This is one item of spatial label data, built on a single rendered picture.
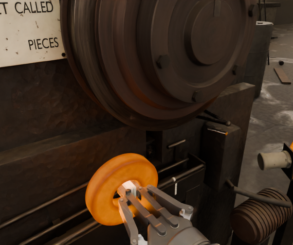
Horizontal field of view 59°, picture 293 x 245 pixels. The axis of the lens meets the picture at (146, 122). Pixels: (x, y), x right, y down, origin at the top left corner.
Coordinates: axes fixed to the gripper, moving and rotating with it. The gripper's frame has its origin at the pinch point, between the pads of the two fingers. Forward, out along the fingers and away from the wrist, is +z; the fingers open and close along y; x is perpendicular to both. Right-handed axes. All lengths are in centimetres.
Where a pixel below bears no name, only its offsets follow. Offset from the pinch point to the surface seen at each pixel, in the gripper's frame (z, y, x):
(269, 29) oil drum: 137, 273, -10
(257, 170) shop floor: 41, 137, -87
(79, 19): 9.0, -2.2, 29.8
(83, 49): 8.7, -2.1, 25.1
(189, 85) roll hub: -0.2, 15.3, 17.8
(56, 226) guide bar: 12.8, -11.9, -17.2
